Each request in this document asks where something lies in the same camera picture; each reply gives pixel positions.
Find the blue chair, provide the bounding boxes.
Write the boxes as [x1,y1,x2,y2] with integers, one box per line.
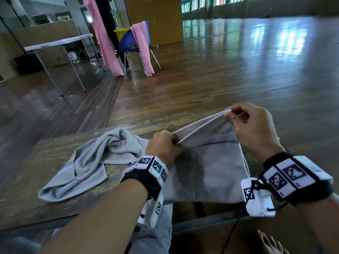
[118,21,161,77]

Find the person's bare foot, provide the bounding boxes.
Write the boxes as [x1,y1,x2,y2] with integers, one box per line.
[255,230,291,254]

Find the grey folding table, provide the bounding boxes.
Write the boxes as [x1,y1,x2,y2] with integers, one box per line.
[24,34,105,98]

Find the black wrist marker band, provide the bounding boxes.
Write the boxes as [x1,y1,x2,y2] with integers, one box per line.
[120,155,169,200]
[259,151,334,207]

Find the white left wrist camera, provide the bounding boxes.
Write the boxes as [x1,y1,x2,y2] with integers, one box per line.
[137,193,165,229]

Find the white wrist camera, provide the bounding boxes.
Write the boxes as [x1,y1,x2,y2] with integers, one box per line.
[137,193,165,229]
[240,178,276,218]

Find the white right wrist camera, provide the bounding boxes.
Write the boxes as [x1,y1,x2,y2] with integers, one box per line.
[240,178,276,218]

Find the black right wrist marker band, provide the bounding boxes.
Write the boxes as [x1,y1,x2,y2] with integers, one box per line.
[259,151,334,207]

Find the person's left hand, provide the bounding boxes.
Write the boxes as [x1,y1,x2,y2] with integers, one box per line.
[145,130,183,167]

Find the yellow plastic basket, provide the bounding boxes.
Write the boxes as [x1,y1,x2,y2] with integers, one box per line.
[114,28,131,43]

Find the grey terry towel checkered stripe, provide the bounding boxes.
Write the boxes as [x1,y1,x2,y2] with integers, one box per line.
[161,109,251,204]

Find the yellow wooden door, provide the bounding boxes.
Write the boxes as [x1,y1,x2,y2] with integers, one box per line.
[124,0,184,47]

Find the person's right hand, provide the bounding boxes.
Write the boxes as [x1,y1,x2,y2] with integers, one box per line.
[224,102,285,163]

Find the pink cloth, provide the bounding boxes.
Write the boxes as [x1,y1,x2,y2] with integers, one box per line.
[130,21,155,77]
[81,0,124,77]

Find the black camera cable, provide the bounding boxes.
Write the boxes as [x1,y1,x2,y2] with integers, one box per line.
[221,182,261,254]

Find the white floor fan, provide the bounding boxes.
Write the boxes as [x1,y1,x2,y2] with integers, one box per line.
[66,51,80,64]

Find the light grey smooth towel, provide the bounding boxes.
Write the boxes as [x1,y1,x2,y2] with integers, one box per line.
[38,127,149,203]

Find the person's right forearm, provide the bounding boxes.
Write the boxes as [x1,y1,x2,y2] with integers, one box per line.
[296,197,339,254]

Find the row of windows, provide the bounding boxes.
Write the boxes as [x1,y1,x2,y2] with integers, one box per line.
[181,0,265,13]

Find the black left wrist marker band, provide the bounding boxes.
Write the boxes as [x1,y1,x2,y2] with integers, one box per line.
[120,155,169,200]

